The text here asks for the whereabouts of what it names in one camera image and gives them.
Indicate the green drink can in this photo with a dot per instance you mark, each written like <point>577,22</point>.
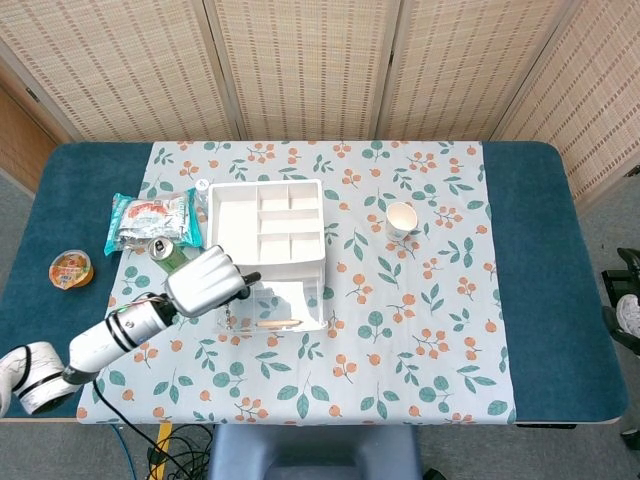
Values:
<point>167,252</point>

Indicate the brown wooden door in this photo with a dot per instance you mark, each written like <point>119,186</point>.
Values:
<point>20,145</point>

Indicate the orange jelly cup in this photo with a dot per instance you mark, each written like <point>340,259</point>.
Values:
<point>71,270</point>

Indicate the fruit and leaf print tablecloth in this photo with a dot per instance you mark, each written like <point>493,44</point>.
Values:
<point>350,350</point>

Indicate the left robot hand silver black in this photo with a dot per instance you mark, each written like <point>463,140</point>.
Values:
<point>200,285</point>

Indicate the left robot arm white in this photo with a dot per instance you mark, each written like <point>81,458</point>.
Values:
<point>100,345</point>

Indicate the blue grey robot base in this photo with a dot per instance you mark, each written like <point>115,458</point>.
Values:
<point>315,452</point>

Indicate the white compartment organizer box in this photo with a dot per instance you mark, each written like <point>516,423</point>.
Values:
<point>235,225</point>

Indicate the dark teal table cover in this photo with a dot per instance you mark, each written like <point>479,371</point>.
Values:
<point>550,250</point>

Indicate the clear plastic bottle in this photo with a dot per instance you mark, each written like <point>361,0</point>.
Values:
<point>202,192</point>

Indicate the yellow floor strip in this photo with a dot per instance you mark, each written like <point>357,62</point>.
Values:
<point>161,440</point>

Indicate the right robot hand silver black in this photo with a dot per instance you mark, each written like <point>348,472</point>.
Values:
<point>631,312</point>

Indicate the teal snack bag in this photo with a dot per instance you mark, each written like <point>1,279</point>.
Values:
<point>150,220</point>

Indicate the woven bamboo folding screen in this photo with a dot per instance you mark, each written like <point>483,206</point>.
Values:
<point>310,65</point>

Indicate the white floral paper cup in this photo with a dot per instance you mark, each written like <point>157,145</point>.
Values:
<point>400,220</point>

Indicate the clear plastic organizer compartment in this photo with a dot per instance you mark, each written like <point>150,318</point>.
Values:
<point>275,305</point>

